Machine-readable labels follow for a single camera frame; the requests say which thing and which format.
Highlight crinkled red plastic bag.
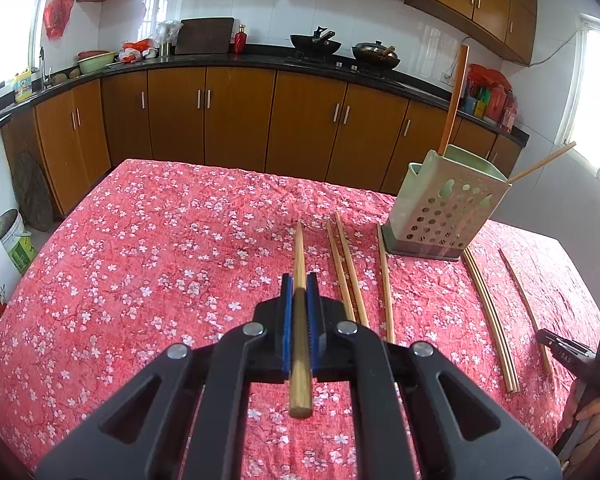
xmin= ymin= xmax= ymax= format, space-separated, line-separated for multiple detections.
xmin=467 ymin=63 xmax=512 ymax=94

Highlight clear plastic bag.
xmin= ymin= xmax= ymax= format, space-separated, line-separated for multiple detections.
xmin=154 ymin=20 xmax=184 ymax=56

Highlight window by the sink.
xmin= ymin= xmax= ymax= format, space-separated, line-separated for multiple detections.
xmin=0 ymin=0 xmax=51 ymax=97

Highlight hanging red plastic bag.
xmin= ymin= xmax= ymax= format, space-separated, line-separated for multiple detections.
xmin=43 ymin=0 xmax=75 ymax=41

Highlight gas stove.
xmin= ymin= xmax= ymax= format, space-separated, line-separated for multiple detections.
xmin=284 ymin=54 xmax=402 ymax=74

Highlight white plastic bucket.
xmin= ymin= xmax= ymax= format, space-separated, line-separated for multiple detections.
xmin=0 ymin=208 xmax=35 ymax=276

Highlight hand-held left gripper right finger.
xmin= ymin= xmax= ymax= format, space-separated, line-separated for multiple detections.
xmin=307 ymin=273 xmax=564 ymax=480

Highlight person's right hand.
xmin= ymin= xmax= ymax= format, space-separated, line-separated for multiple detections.
xmin=560 ymin=380 xmax=600 ymax=467

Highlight green perforated chopstick holder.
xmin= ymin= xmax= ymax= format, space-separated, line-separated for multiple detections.
xmin=384 ymin=144 xmax=512 ymax=261

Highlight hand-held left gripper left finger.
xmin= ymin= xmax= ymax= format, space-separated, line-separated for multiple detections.
xmin=35 ymin=273 xmax=295 ymax=480

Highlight black wok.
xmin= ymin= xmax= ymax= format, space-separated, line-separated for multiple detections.
xmin=289 ymin=26 xmax=342 ymax=59

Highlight yellow detergent bottle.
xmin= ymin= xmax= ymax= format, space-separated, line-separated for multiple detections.
xmin=13 ymin=67 xmax=34 ymax=104

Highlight red floral tablecloth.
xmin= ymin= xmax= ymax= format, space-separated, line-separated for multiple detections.
xmin=0 ymin=158 xmax=600 ymax=480

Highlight round woven lid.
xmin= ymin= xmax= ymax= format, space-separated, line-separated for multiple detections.
xmin=12 ymin=152 xmax=55 ymax=233

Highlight red and white bag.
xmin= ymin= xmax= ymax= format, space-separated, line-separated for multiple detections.
xmin=118 ymin=39 xmax=159 ymax=64

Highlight wooden lower kitchen cabinets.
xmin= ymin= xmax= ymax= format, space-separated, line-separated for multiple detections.
xmin=2 ymin=65 xmax=524 ymax=217

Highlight cluster of condiment bottles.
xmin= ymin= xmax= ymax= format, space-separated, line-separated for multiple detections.
xmin=462 ymin=77 xmax=519 ymax=134

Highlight lidded frying pan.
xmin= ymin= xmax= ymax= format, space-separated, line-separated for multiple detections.
xmin=351 ymin=39 xmax=402 ymax=71

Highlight black kitchen countertop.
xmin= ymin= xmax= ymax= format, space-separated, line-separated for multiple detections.
xmin=0 ymin=52 xmax=531 ymax=147

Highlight wooden chopstick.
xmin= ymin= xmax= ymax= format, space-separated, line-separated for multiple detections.
xmin=466 ymin=251 xmax=521 ymax=393
xmin=288 ymin=221 xmax=313 ymax=419
xmin=334 ymin=211 xmax=370 ymax=326
xmin=438 ymin=44 xmax=470 ymax=156
xmin=461 ymin=253 xmax=514 ymax=394
xmin=508 ymin=141 xmax=577 ymax=185
xmin=377 ymin=224 xmax=396 ymax=345
xmin=326 ymin=219 xmax=356 ymax=322
xmin=498 ymin=248 xmax=555 ymax=379

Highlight green basin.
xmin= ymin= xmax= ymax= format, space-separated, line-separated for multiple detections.
xmin=77 ymin=53 xmax=117 ymax=75

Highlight dark wooden cutting board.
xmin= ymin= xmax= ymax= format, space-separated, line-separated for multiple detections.
xmin=174 ymin=17 xmax=236 ymax=56

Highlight metal faucet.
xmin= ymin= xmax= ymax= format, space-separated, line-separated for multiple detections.
xmin=37 ymin=46 xmax=53 ymax=92

